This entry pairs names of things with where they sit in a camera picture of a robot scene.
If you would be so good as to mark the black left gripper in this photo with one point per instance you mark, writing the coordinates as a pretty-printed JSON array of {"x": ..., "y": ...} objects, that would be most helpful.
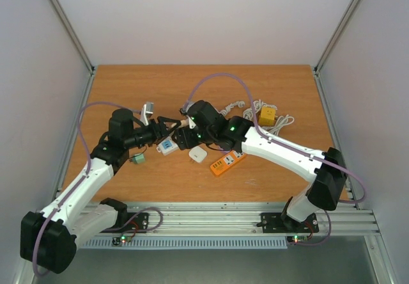
[{"x": 158, "y": 136}]

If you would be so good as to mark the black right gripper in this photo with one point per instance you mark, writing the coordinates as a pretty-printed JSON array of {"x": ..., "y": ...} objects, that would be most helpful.
[{"x": 184, "y": 139}]

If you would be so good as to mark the beige cube socket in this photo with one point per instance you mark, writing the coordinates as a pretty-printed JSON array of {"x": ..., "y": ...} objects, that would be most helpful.
[{"x": 180, "y": 124}]

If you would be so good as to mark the white power strip pastel sockets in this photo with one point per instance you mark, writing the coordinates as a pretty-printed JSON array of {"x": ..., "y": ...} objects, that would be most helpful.
[{"x": 167, "y": 147}]

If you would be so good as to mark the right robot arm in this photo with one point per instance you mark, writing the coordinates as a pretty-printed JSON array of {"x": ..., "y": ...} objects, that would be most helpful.
[{"x": 322, "y": 170}]

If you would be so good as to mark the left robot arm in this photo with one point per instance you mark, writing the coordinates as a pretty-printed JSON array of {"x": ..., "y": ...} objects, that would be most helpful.
[{"x": 49, "y": 238}]

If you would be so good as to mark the white flat charger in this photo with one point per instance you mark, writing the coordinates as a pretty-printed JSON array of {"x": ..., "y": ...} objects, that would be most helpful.
[{"x": 197, "y": 154}]

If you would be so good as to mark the green small charger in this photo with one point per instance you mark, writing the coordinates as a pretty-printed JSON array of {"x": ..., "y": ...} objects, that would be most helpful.
[{"x": 137, "y": 158}]

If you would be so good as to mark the orange power strip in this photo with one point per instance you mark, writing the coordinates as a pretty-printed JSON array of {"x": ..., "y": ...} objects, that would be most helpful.
[{"x": 226, "y": 162}]

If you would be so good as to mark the yellow cube socket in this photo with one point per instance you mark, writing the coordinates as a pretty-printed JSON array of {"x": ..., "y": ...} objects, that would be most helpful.
[{"x": 267, "y": 116}]

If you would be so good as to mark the left small circuit board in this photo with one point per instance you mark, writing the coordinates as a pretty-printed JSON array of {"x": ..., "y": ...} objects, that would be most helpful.
[{"x": 121, "y": 241}]

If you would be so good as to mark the small circuit board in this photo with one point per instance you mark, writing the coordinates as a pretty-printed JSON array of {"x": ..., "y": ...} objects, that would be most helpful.
[
  {"x": 296, "y": 239},
  {"x": 121, "y": 241}
]

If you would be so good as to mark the right small circuit board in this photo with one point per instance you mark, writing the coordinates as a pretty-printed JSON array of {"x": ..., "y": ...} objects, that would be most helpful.
[{"x": 296, "y": 239}]

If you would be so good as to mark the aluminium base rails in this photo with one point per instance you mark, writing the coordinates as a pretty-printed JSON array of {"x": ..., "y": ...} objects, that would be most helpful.
[{"x": 240, "y": 219}]

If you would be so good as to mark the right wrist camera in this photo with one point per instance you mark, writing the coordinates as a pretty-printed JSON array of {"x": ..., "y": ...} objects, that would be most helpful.
[{"x": 185, "y": 114}]

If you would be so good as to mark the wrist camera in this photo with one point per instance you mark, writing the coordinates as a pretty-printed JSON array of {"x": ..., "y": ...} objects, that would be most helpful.
[
  {"x": 146, "y": 112},
  {"x": 185, "y": 114}
]

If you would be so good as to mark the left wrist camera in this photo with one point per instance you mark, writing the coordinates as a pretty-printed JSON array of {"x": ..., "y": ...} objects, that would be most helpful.
[{"x": 146, "y": 112}]

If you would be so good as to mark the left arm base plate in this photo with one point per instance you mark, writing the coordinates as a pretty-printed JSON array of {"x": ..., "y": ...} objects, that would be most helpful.
[{"x": 133, "y": 222}]

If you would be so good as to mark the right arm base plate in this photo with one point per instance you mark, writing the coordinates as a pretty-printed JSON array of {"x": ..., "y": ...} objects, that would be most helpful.
[{"x": 274, "y": 222}]

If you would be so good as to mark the grey slotted cable duct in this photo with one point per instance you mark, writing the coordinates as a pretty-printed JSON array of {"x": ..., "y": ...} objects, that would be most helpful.
[{"x": 175, "y": 243}]

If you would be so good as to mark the aluminium frame post left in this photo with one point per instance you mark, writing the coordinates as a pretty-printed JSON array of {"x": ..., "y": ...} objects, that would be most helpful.
[{"x": 58, "y": 8}]

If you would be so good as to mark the aluminium frame post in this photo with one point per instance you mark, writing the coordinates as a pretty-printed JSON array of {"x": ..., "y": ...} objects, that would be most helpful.
[
  {"x": 58, "y": 8},
  {"x": 347, "y": 16}
]

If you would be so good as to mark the aluminium frame post right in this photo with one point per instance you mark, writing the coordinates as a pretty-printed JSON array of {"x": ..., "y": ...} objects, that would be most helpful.
[{"x": 347, "y": 16}]

